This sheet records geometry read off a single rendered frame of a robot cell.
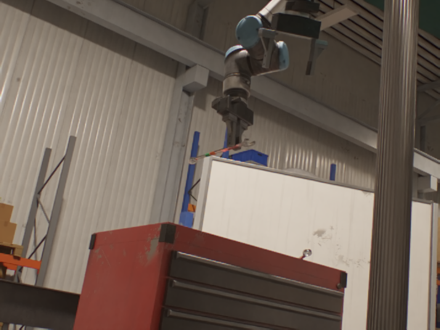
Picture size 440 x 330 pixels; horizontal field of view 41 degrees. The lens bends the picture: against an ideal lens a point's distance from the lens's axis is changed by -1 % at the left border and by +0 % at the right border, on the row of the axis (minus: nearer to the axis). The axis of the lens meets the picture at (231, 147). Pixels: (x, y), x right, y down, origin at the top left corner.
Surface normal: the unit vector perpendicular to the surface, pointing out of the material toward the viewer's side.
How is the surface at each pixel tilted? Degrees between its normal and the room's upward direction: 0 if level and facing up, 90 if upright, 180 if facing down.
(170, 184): 90
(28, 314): 90
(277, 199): 90
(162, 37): 90
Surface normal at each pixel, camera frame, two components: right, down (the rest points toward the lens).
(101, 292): -0.77, -0.30
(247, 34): -0.50, -0.29
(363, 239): 0.24, -0.29
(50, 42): 0.62, -0.18
